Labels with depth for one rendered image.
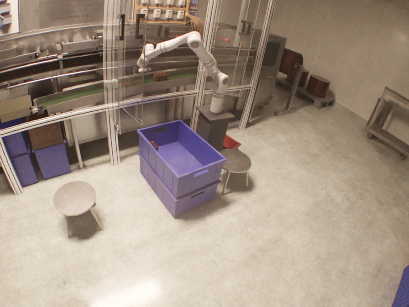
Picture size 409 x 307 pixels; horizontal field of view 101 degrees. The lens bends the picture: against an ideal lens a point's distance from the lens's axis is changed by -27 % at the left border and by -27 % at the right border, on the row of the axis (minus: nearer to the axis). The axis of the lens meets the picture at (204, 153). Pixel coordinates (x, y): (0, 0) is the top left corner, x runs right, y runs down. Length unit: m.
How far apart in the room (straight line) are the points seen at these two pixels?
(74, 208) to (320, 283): 1.71
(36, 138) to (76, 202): 0.65
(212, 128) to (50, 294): 1.67
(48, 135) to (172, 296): 1.44
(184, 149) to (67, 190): 1.01
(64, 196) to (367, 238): 2.48
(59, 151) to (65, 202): 0.57
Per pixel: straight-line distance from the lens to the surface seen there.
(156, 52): 1.59
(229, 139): 2.45
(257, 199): 2.01
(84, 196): 1.57
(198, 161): 1.86
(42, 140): 1.95
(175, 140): 2.04
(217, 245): 1.63
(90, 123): 2.23
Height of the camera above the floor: 1.37
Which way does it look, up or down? 36 degrees down
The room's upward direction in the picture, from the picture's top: 11 degrees clockwise
